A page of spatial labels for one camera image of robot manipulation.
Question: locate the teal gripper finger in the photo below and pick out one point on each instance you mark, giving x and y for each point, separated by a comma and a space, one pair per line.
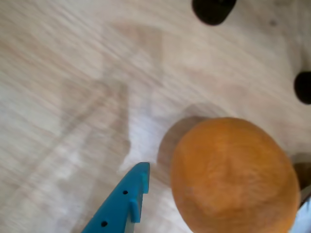
116, 206

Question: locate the large oval orange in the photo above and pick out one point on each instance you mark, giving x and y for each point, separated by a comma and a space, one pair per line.
230, 174

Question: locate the black tripod foot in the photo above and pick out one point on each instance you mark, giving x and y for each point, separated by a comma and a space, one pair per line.
303, 87
213, 11

